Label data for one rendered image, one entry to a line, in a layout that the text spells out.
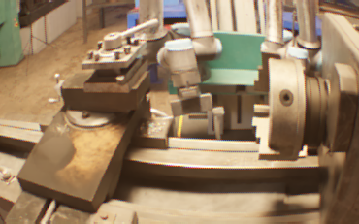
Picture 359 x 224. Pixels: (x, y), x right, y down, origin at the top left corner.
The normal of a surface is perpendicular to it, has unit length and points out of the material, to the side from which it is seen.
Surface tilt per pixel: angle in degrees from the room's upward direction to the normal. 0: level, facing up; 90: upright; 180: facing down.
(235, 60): 90
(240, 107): 90
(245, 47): 90
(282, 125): 77
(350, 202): 90
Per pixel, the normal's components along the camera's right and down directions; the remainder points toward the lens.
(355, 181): -0.20, 0.52
